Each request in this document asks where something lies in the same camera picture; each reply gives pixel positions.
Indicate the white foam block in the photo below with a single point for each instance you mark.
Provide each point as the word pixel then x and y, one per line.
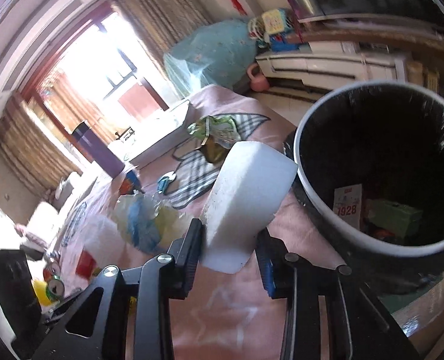
pixel 248 191

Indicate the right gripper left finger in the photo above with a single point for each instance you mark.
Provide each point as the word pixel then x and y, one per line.
pixel 186 252

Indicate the white TV cabinet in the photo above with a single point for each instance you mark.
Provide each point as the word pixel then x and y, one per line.
pixel 329 65

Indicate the green snack bag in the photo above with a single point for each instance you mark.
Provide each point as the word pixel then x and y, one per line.
pixel 217 136

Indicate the crushed red can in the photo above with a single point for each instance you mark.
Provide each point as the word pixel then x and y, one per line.
pixel 51 269

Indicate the pink kettlebell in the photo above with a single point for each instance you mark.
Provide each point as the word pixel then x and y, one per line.
pixel 258 82

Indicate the stack of children's books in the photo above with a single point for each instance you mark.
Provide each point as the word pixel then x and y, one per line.
pixel 156 135

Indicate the beige sofa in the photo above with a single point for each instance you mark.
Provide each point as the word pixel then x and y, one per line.
pixel 52 211

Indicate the green drink carton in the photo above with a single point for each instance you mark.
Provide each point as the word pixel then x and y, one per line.
pixel 390 221

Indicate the crushed green can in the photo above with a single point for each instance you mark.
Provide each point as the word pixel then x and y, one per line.
pixel 55 288

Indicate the toy phone play set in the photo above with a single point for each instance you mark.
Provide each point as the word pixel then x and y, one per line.
pixel 274 29

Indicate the curtain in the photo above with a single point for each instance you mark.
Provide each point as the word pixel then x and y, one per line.
pixel 37 158
pixel 160 24

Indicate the right curtain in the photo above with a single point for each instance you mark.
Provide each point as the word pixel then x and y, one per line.
pixel 160 24

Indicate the red cardboard box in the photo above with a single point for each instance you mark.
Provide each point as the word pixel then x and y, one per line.
pixel 85 265

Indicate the purple thermos bottle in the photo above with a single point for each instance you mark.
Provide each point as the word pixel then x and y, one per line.
pixel 98 150

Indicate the left curtain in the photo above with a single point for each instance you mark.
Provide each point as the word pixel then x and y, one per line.
pixel 37 158

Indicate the black trash bin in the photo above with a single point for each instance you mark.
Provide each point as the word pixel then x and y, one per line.
pixel 388 138

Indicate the furniture under teal cover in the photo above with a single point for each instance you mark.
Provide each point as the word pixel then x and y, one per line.
pixel 215 54

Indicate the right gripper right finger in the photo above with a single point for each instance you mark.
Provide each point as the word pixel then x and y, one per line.
pixel 274 272

